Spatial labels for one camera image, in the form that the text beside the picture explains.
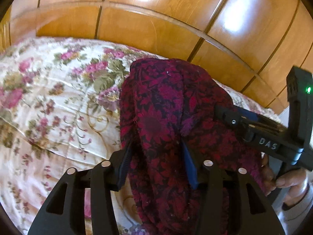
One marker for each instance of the person's right hand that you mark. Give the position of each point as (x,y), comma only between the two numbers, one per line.
(295,180)

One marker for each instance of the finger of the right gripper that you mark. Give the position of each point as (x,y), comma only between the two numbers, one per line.
(230,118)
(247,114)

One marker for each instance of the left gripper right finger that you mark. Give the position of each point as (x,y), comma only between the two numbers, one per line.
(230,200)

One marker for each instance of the floral bedspread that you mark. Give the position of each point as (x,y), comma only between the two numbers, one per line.
(59,110)

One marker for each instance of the maroon floral knit sweater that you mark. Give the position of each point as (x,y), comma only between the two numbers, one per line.
(164,105)

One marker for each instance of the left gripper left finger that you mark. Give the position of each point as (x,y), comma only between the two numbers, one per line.
(63,210)

